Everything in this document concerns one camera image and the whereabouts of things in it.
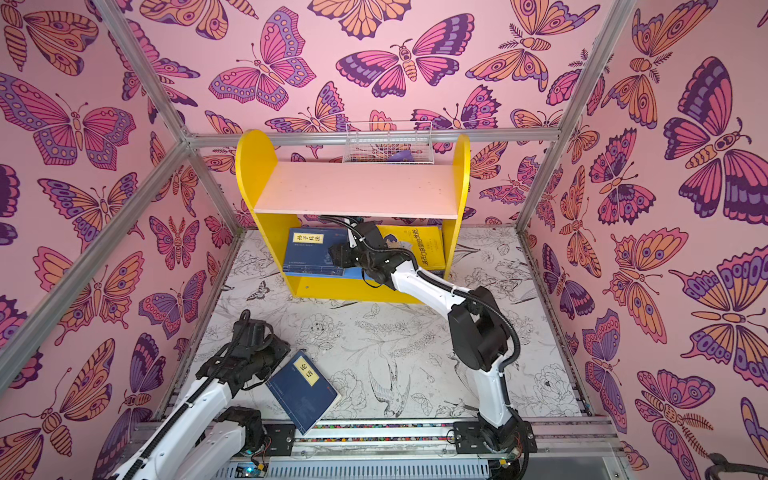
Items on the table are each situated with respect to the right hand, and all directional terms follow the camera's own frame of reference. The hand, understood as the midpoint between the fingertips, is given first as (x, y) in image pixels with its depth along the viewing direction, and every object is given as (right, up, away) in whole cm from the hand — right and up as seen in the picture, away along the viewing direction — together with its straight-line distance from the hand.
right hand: (338, 243), depth 87 cm
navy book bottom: (-9, -41, -5) cm, 42 cm away
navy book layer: (-10, -2, +3) cm, 11 cm away
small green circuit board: (-19, -56, -14) cm, 61 cm away
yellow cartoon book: (+25, 0, +1) cm, 25 cm away
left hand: (-13, -28, -2) cm, 31 cm away
